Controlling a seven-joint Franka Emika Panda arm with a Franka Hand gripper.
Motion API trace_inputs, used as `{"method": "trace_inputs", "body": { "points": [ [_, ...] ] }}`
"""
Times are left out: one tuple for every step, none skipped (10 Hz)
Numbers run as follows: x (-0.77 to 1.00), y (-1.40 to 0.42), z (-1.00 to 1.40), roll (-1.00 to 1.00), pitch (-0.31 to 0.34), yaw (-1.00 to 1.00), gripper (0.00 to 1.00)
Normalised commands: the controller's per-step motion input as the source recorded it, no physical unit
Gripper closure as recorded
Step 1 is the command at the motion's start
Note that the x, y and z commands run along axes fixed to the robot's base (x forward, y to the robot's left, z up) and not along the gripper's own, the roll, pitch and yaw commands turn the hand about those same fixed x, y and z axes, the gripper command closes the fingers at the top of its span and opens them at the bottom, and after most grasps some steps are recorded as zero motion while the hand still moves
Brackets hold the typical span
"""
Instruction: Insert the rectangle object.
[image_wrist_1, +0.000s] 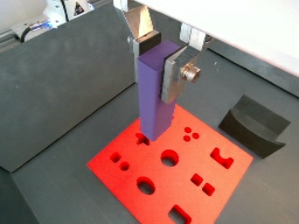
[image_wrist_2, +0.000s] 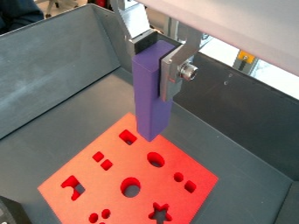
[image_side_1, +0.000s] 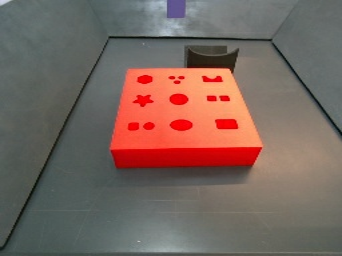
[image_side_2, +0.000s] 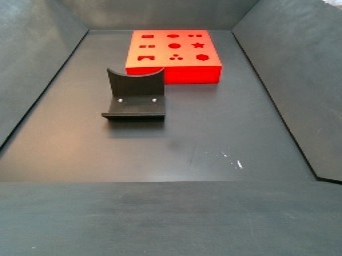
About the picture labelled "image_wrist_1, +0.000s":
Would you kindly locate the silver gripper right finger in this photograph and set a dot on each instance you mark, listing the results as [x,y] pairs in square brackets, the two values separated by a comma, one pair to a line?
[180,63]

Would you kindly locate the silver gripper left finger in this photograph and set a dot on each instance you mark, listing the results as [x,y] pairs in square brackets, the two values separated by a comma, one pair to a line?
[143,37]

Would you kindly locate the purple rectangular block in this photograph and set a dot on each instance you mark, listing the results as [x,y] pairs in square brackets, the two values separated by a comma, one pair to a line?
[156,113]

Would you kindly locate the grey side panel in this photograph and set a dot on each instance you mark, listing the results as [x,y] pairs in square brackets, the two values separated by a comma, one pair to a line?
[56,78]

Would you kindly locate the black curved stand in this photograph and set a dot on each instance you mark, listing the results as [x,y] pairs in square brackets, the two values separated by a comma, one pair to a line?
[255,126]

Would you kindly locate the red shape-sorter block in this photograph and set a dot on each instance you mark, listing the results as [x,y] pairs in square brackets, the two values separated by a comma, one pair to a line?
[183,173]

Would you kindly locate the white device with cable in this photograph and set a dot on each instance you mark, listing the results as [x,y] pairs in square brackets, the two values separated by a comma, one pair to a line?
[58,12]

